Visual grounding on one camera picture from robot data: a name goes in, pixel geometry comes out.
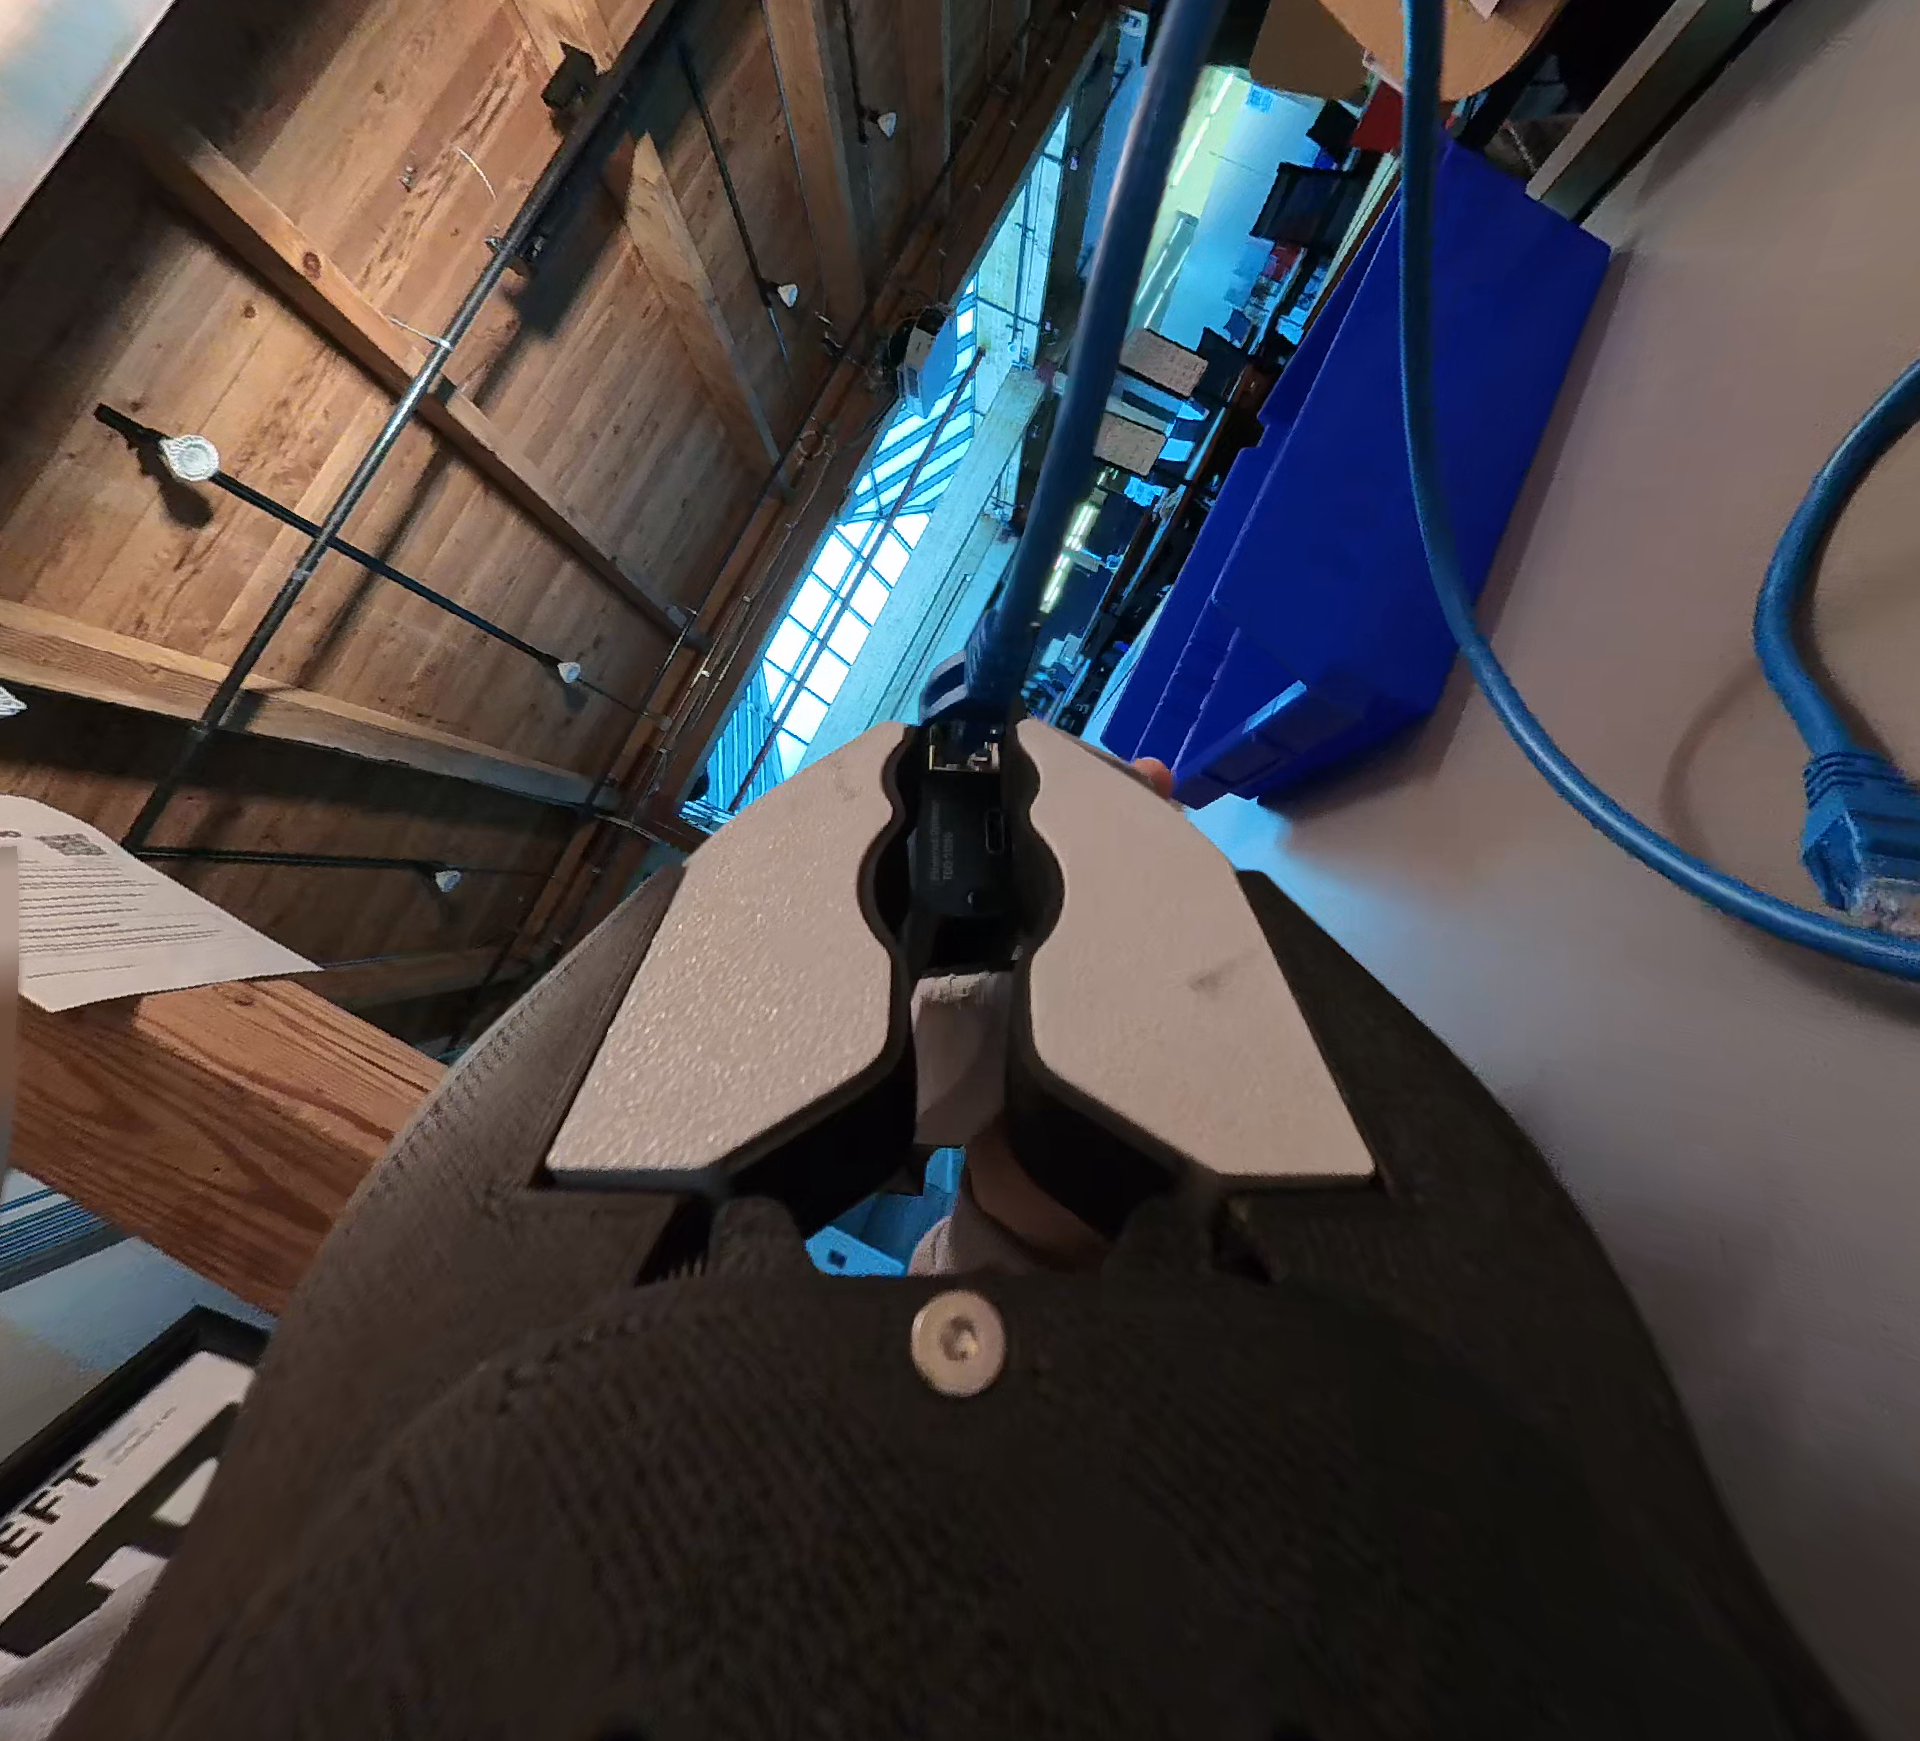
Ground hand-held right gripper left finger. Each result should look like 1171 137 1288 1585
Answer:
540 717 924 1196

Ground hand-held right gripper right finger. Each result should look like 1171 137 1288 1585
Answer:
1008 715 1381 1196

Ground black network adapter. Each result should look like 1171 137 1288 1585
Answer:
898 707 1052 978

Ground blue ethernet cable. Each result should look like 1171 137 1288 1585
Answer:
961 0 1920 985

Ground grey desk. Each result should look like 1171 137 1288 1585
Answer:
1186 0 1920 1741

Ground person's left hand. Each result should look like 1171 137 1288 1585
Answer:
958 1123 1119 1271

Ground blue storage bin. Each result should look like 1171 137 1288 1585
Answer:
1102 129 1615 808

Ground white printed paper sheet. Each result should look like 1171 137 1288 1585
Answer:
0 793 322 1020

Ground black framed white sign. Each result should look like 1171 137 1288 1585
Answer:
0 1302 268 1669

